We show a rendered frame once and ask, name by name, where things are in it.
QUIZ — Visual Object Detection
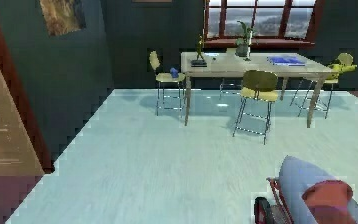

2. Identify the potted green house plant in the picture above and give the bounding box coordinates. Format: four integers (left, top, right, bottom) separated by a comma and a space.
235, 20, 257, 62

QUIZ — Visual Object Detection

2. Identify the tan wooden room door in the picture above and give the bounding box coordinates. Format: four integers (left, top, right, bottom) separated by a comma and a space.
0, 39, 46, 177

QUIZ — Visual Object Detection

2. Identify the grey and red cart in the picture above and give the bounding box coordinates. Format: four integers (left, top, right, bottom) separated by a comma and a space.
254, 155, 358, 224

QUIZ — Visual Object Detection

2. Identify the blue book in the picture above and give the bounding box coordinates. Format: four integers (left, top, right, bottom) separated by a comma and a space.
267, 55, 307, 67

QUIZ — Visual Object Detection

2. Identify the bronze figurine statue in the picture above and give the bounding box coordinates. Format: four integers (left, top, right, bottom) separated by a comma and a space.
190, 35, 208, 68

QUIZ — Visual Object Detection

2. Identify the brown wall painting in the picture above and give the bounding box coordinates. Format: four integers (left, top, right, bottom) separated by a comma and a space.
38, 0, 87, 37

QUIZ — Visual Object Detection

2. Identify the red framed window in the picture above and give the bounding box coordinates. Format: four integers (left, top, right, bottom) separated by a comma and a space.
202, 0, 326, 48

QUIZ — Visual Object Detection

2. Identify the yellow metal-legged chair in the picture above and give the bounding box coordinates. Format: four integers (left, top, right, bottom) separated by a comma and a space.
148, 50, 187, 117
289, 52, 355, 120
232, 69, 280, 146

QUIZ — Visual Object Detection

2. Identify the beige wooden dining table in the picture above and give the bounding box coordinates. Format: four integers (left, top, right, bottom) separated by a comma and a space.
180, 50, 337, 129

